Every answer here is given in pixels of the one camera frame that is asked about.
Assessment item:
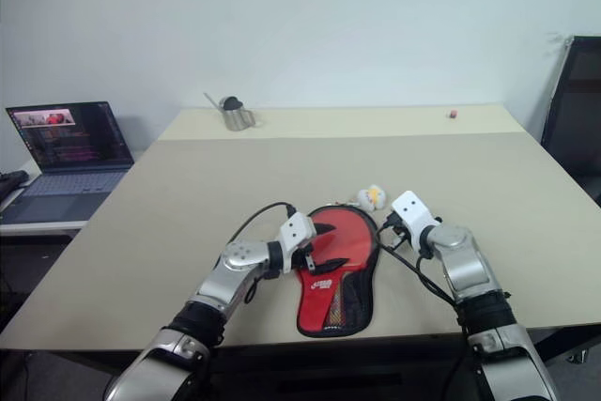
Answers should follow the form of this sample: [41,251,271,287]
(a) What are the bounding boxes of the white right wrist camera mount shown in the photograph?
[391,190,443,248]

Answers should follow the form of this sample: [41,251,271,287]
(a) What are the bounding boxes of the black object beside laptop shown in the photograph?
[0,169,30,206]

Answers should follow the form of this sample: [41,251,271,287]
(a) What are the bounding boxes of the open laptop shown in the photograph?
[5,100,136,224]

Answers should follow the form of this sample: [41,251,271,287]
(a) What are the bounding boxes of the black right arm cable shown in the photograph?
[378,212,470,401]

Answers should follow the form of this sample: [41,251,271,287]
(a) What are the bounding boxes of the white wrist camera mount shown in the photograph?
[391,190,443,248]
[275,212,317,275]

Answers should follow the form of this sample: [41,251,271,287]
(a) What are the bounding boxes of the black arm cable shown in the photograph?
[378,212,470,401]
[228,202,298,304]

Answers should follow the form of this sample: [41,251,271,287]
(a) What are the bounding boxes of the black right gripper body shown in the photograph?
[380,210,408,249]

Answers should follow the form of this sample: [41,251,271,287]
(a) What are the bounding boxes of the red black paddle case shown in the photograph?
[295,203,383,341]

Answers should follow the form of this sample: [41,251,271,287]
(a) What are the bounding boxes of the red table tennis paddle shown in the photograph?
[311,208,375,276]

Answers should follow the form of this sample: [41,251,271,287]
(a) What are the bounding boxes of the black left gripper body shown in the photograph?
[290,231,321,276]

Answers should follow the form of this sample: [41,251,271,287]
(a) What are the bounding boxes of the white side table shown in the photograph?
[0,219,91,239]

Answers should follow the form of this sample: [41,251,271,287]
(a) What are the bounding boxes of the black office chair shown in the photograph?
[539,35,601,208]

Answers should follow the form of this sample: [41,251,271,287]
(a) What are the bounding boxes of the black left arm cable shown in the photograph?
[228,202,298,304]

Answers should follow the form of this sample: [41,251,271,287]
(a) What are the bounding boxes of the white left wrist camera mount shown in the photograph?
[275,212,317,275]

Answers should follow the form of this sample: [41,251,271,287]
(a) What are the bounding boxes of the white yellow plush keychain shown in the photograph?
[349,182,388,211]

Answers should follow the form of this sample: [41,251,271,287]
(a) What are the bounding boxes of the steel watering can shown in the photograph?
[203,92,265,132]

